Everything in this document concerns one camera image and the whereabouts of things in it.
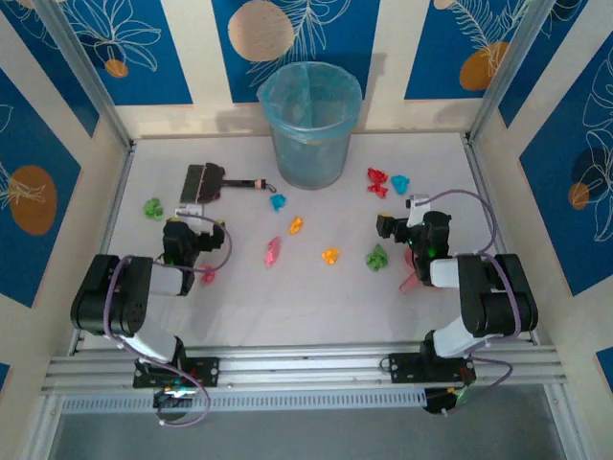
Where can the red paper scrap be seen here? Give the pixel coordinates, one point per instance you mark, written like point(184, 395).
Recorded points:
point(378, 190)
point(376, 175)

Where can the blue paper scrap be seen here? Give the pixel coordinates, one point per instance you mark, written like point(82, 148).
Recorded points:
point(277, 202)
point(400, 183)

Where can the pink plastic dustpan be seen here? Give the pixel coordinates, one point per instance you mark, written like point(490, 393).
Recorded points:
point(409, 278)

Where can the dark brown hand brush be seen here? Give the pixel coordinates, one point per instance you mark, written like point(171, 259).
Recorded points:
point(203, 184)

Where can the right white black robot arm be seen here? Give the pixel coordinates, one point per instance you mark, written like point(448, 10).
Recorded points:
point(445, 273)

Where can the orange crumpled paper scrap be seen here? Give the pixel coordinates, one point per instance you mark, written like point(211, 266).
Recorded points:
point(296, 225)
point(330, 255)

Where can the green paper scrap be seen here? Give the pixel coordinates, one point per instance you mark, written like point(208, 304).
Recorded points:
point(153, 208)
point(377, 259)

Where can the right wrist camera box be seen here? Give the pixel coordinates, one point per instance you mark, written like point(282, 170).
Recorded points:
point(416, 203)

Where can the aluminium mounting rail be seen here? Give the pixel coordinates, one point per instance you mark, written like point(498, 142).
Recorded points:
point(306, 366)

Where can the aluminium table side rail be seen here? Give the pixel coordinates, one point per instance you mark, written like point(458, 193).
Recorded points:
point(483, 191)
point(112, 215)

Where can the trash bin with blue bag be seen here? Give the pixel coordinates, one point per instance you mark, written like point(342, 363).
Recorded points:
point(309, 124)

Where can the pink crumpled paper scrap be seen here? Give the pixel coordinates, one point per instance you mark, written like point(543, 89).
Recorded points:
point(209, 275)
point(273, 251)

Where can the aluminium frame post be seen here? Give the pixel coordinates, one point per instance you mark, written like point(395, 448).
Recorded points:
point(86, 76)
point(507, 72)

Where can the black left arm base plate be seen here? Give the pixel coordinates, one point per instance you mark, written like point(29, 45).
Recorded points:
point(206, 371)

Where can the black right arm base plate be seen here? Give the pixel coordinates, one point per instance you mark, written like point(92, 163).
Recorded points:
point(404, 368)

